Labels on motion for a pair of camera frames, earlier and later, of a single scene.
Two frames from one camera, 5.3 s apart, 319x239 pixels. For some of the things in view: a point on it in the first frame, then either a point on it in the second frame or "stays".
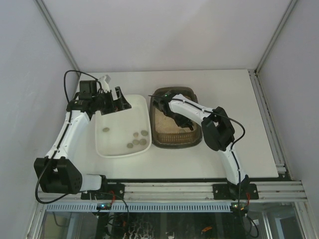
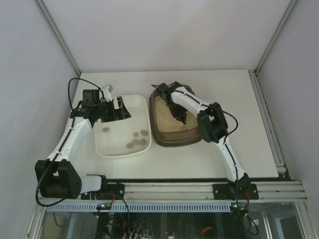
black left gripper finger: (121, 103) to (122, 112)
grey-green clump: (143, 142) stays
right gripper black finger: (189, 125) to (183, 119)
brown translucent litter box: (165, 132) stays
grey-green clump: (144, 133) stays
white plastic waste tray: (125, 132) stays
